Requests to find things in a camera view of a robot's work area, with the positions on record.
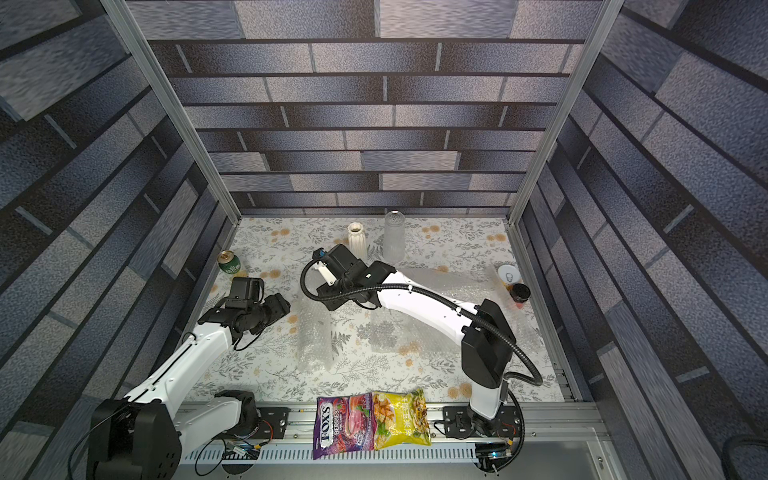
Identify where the white ribbed ceramic vase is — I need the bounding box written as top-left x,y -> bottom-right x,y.
347,222 -> 368,262

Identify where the clear textured glass vase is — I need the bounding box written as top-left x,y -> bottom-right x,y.
382,211 -> 405,265

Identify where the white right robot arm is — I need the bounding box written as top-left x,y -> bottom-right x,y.
299,245 -> 517,420

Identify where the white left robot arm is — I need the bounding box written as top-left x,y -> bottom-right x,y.
80,277 -> 291,479

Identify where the green beverage can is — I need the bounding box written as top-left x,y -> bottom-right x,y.
217,250 -> 242,275

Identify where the purple Fox's candy bag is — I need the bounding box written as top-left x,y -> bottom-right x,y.
313,392 -> 377,460

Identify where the yellow snack bag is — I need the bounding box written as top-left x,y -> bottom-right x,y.
372,388 -> 431,451

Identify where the red jam jar black lid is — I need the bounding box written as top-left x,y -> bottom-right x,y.
508,283 -> 532,309

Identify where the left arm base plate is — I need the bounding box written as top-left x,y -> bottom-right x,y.
214,407 -> 290,442

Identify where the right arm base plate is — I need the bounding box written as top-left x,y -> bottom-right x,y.
442,405 -> 525,440

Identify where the black corrugated cable conduit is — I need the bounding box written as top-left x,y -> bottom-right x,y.
299,257 -> 544,472

